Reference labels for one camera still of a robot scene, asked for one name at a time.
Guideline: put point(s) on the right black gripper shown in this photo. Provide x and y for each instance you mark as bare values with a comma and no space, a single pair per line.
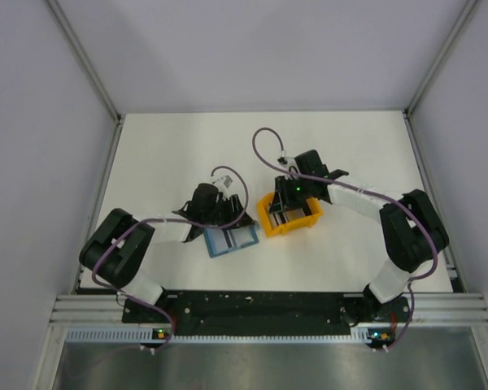
281,187

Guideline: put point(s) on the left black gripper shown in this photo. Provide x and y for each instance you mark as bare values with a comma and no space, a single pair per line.
237,209

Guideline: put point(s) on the blue leather card holder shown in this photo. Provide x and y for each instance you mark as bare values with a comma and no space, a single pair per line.
222,242

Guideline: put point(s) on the white credit card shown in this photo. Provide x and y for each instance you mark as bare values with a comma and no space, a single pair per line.
228,239

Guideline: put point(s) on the orange plastic card stand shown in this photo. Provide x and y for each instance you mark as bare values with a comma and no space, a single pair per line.
263,213

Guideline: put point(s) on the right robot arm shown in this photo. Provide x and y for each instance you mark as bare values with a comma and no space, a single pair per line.
412,231

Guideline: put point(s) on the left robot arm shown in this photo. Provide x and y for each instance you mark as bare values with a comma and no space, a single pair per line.
116,250

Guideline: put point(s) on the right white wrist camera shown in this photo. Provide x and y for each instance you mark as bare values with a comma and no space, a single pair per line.
289,165

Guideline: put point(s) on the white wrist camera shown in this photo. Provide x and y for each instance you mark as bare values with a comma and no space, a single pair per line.
289,165
222,182

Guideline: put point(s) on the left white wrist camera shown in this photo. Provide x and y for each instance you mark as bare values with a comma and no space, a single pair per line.
222,182

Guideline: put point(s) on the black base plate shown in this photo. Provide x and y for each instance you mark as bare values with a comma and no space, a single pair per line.
254,313

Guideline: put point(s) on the grey cable duct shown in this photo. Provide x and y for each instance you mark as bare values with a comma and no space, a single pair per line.
145,335

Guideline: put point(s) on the aluminium frame rail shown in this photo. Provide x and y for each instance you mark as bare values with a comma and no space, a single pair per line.
425,308

